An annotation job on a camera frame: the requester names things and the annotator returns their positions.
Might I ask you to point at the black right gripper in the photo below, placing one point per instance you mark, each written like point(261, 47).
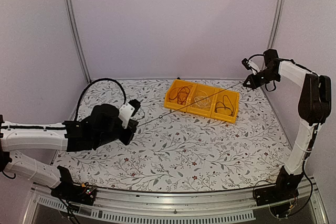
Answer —
point(254, 85)

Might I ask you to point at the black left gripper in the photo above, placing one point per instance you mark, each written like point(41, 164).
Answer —
point(126, 139)

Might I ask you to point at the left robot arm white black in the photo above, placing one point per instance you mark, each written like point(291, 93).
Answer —
point(105, 124)

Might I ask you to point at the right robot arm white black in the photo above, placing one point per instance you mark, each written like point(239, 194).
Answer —
point(314, 105)

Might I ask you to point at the yellow bin middle compartment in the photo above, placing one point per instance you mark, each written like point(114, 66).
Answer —
point(201, 102)

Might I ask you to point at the yellow bin compartment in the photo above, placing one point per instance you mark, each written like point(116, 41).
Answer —
point(201, 102)
point(178, 95)

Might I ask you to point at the floral patterned table mat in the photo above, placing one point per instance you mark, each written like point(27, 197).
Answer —
point(180, 151)

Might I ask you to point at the yellow bin far compartment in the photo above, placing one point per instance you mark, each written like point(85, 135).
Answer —
point(178, 95)

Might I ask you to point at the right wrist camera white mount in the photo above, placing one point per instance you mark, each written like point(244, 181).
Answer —
point(250, 65)

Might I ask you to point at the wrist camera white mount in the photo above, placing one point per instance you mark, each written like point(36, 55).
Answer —
point(250, 65)
point(128, 110)

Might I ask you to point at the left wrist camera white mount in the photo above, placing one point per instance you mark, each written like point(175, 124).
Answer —
point(128, 110)

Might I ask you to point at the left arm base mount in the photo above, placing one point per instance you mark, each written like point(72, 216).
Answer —
point(69, 191)

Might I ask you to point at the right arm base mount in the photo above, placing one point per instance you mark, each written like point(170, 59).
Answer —
point(285, 188)

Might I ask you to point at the right aluminium frame post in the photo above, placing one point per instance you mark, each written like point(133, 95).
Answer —
point(275, 23)

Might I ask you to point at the aluminium frame post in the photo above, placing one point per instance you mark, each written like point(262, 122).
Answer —
point(76, 40)
point(275, 23)

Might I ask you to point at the aluminium front rail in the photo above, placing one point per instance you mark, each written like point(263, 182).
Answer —
point(226, 206)

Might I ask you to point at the left aluminium frame post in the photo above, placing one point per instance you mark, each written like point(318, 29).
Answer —
point(76, 40)

